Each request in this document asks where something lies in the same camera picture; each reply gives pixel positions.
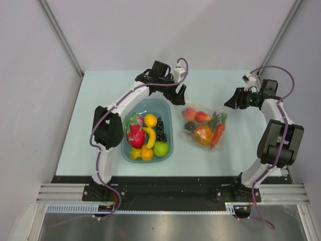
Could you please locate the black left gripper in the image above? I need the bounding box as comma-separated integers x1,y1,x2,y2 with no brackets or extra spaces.
157,74,186,105

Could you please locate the red toy wax apple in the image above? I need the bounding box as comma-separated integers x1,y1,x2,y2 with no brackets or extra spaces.
195,111,211,123

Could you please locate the dark purple toy mangosteen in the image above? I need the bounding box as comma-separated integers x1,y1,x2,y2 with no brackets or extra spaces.
184,122,196,133

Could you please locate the clear polka dot zip bag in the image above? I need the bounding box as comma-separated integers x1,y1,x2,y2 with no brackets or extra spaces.
181,101,228,150

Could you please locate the small toy pineapple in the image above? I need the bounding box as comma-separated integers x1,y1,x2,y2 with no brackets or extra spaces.
192,111,221,146

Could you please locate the toy peach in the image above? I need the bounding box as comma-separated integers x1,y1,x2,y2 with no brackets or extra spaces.
182,107,197,122

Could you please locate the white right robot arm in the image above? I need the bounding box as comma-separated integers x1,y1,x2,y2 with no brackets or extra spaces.
224,74,304,201

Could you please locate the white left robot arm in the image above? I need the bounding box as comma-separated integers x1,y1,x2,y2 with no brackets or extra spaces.
89,57,189,201

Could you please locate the yellow toy lemon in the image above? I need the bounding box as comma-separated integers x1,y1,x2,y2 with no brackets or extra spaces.
144,113,157,128

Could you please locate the dark toy grape bunch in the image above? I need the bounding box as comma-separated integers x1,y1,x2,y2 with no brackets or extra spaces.
156,117,168,143

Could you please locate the yellow toy banana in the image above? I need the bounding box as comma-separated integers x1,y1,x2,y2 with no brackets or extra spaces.
143,127,156,149

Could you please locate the green toy apple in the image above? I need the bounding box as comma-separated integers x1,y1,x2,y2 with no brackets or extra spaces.
153,141,170,157

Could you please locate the pink toy dragon fruit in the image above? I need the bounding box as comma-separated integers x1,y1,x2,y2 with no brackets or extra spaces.
124,112,145,149

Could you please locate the orange toy tangerine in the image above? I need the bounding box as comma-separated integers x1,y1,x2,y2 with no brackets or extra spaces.
141,144,153,161

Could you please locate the yellow toy star fruit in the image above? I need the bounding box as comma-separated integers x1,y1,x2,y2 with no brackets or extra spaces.
129,147,141,160

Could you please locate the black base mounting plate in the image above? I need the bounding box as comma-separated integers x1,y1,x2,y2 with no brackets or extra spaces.
51,175,293,211

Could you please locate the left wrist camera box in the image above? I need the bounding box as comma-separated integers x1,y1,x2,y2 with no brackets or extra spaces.
172,63,187,83

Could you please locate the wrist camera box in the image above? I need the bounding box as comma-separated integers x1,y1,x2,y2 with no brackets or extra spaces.
172,63,187,83
242,73,257,91

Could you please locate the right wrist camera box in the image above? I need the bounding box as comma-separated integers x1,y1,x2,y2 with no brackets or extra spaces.
242,73,257,91

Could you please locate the aluminium frame rail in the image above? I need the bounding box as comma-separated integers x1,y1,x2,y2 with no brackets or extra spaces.
36,183,87,203

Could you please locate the white slotted cable duct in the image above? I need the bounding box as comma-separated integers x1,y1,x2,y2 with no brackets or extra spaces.
46,203,235,215

